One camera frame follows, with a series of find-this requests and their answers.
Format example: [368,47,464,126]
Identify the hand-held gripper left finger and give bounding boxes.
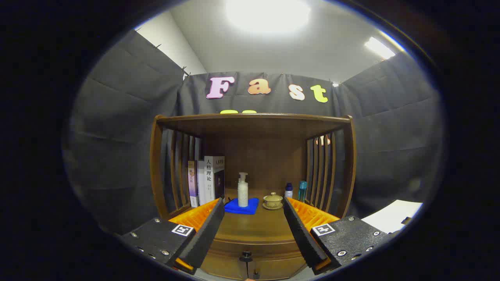
[117,198,225,275]

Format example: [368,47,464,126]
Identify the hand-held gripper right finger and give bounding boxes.
[283,197,395,275]

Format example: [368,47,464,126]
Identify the wooden drawer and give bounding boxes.
[199,239,309,281]

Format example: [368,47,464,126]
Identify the black drawer knob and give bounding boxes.
[239,251,254,279]

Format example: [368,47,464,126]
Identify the wooden countertop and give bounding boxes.
[168,189,340,244]

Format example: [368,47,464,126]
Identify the white metal cabinet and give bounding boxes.
[361,200,423,235]

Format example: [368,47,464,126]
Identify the wooden cabinet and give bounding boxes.
[150,113,357,281]

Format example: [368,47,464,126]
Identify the beige lidded teacup with saucer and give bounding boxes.
[262,192,284,210]

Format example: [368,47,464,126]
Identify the blue folded cloth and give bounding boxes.
[224,197,260,215]

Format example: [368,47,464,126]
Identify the thin white book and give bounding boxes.
[196,160,206,206]

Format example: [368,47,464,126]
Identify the purple book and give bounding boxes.
[187,160,200,208]

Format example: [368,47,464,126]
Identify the white pump bottle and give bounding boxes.
[237,172,249,208]

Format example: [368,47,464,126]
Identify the rectangular ceiling light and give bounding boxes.
[364,36,396,60]

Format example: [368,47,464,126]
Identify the round ceiling light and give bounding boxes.
[225,0,312,35]

